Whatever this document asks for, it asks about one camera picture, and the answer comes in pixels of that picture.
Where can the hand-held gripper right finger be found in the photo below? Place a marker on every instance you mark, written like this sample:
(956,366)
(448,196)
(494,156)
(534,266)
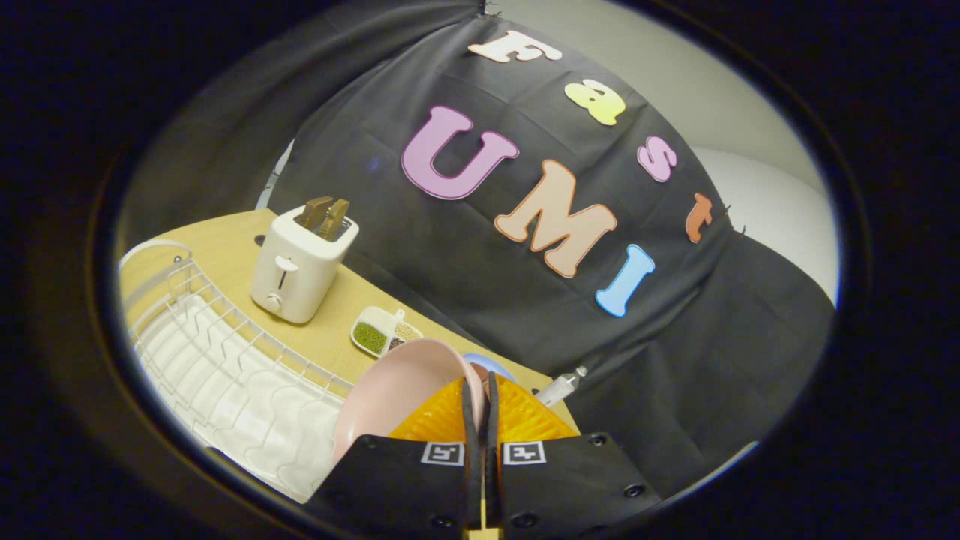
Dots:
(493,450)

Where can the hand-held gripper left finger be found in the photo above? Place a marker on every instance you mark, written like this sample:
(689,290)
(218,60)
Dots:
(471,450)

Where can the brown toast slice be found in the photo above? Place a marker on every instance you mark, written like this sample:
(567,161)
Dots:
(315,212)
(334,219)

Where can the black backdrop cloth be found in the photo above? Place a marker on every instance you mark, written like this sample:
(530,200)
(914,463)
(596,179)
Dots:
(525,247)

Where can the white divided dish of beans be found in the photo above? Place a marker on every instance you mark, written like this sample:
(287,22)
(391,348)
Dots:
(381,331)

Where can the white toaster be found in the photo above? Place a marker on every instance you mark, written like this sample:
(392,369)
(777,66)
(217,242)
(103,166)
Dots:
(296,274)

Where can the clear plastic bottle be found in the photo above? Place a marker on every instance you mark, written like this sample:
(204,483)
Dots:
(559,388)

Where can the blue bowl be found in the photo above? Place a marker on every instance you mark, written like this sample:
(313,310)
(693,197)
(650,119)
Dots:
(491,363)

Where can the pink plate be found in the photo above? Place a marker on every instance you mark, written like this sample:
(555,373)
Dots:
(397,394)

